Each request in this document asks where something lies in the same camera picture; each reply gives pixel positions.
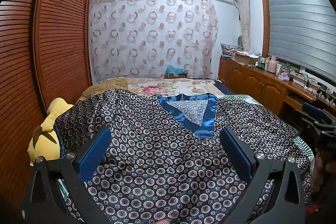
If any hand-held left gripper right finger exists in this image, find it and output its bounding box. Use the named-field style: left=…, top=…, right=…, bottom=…
left=215, top=127, right=306, bottom=224

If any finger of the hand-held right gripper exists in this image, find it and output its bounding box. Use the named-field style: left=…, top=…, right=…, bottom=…
left=302, top=102, right=325, bottom=121
left=301, top=111, right=322, bottom=136

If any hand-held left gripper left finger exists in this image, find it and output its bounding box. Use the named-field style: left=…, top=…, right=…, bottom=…
left=21, top=127, right=116, bottom=224

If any navy patterned satin pajama top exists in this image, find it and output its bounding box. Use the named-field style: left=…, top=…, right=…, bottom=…
left=54, top=88, right=313, bottom=224

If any person's right hand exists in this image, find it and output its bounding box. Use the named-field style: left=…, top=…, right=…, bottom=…
left=311, top=149, right=332, bottom=197

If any palm leaf blanket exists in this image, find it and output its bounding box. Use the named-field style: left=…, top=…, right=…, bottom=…
left=218, top=94, right=315, bottom=203

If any yellow plush toy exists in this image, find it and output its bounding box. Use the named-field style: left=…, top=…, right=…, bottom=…
left=28, top=97, right=75, bottom=161

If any pink thermos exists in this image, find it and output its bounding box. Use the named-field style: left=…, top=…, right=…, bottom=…
left=267, top=55, right=277, bottom=73

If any navy mattress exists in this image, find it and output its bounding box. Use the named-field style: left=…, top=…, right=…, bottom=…
left=215, top=80, right=235, bottom=95

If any wooden cabinet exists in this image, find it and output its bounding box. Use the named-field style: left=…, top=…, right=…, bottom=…
left=218, top=57, right=336, bottom=119

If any red cloth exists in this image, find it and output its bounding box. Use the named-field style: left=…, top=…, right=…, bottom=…
left=306, top=203, right=320, bottom=217

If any open cardboard box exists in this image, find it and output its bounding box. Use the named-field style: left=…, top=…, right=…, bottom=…
left=234, top=52, right=259, bottom=65

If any grey window blind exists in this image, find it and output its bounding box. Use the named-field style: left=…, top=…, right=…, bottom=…
left=266, top=0, right=336, bottom=77

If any floral bed sheet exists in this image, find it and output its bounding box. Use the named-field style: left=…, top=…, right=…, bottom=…
left=84, top=77, right=226, bottom=98

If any small cardboard box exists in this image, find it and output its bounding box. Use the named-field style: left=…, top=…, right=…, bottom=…
left=165, top=72, right=188, bottom=79

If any stack of folded cloths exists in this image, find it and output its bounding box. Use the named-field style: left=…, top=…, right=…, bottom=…
left=220, top=43, right=242, bottom=59

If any box with blue cloth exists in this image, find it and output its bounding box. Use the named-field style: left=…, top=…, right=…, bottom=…
left=166, top=64, right=187, bottom=75

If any cream window curtain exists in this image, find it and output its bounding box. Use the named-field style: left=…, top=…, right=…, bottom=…
left=234, top=0, right=254, bottom=52

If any wooden louvred wardrobe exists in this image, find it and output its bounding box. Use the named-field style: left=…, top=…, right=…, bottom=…
left=0, top=0, right=96, bottom=214

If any circle patterned wall curtain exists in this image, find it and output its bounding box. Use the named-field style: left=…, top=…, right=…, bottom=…
left=89, top=0, right=219, bottom=80

